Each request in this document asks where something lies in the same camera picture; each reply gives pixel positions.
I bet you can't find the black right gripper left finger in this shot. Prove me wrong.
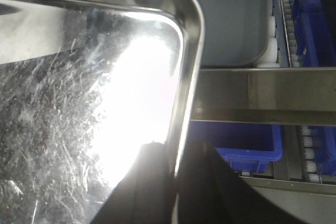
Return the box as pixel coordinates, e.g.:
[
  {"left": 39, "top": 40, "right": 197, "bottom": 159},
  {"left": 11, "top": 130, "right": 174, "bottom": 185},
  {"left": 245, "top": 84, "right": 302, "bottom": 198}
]
[{"left": 91, "top": 143, "right": 168, "bottom": 223}]

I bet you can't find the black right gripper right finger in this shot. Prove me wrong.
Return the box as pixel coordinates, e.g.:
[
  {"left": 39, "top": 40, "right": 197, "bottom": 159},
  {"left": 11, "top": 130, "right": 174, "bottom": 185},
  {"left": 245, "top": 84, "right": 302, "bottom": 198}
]
[{"left": 178, "top": 142, "right": 302, "bottom": 223}]

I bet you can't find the silver metal tray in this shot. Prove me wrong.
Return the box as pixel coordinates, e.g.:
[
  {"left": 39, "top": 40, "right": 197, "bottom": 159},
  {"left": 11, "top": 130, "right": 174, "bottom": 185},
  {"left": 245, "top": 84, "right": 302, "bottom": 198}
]
[{"left": 1, "top": 0, "right": 205, "bottom": 223}]

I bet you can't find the blue bin lower centre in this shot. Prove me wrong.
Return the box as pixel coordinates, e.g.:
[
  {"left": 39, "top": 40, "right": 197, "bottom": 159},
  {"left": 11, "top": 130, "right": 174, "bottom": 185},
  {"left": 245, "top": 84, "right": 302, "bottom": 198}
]
[{"left": 188, "top": 121, "right": 282, "bottom": 173}]

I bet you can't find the blue bin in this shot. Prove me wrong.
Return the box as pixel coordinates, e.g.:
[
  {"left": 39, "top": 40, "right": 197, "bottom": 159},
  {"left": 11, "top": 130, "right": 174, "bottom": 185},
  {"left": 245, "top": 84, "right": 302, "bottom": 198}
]
[
  {"left": 308, "top": 126, "right": 335, "bottom": 176},
  {"left": 292, "top": 0, "right": 335, "bottom": 67},
  {"left": 188, "top": 121, "right": 282, "bottom": 173}
]

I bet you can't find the blue bin lower right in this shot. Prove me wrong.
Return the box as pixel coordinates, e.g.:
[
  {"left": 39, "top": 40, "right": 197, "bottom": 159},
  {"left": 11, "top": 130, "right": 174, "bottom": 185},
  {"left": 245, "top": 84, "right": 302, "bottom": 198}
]
[{"left": 308, "top": 126, "right": 335, "bottom": 176}]

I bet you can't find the roller conveyor track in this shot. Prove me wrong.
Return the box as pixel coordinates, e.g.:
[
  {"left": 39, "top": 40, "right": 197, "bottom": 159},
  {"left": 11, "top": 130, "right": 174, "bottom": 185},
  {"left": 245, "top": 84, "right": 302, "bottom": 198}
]
[{"left": 255, "top": 0, "right": 302, "bottom": 68}]

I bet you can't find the grey plastic tray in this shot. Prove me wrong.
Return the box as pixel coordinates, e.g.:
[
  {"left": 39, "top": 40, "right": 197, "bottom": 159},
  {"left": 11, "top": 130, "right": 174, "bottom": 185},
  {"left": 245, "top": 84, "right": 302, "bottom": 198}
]
[{"left": 198, "top": 0, "right": 269, "bottom": 68}]

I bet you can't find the blue bin upper right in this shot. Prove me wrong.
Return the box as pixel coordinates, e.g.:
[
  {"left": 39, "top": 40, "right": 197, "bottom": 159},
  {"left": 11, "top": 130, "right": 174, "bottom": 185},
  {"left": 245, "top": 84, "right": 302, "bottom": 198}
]
[{"left": 292, "top": 0, "right": 335, "bottom": 67}]

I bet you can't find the stainless steel shelf rail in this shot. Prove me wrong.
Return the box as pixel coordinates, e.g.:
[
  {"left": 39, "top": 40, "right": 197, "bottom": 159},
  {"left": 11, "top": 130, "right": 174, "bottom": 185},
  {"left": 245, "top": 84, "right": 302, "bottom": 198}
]
[{"left": 191, "top": 67, "right": 335, "bottom": 126}]

